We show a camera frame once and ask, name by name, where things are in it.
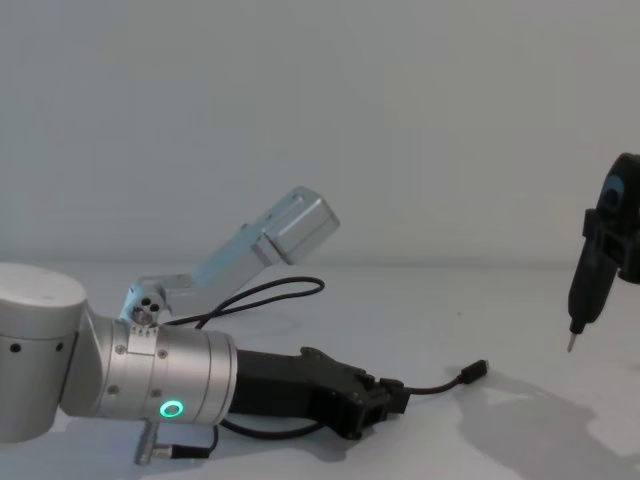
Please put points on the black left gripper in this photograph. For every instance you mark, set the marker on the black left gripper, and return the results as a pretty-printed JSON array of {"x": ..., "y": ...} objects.
[{"x": 270, "y": 382}]

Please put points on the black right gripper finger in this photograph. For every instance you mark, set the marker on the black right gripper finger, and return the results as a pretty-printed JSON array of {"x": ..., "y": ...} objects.
[{"x": 607, "y": 235}]

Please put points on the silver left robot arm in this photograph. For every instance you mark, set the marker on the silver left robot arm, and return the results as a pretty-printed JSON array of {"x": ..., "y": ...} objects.
[{"x": 150, "y": 370}]

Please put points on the black electric screwdriver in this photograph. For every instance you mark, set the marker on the black electric screwdriver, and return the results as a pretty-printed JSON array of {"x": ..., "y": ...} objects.
[{"x": 592, "y": 290}]

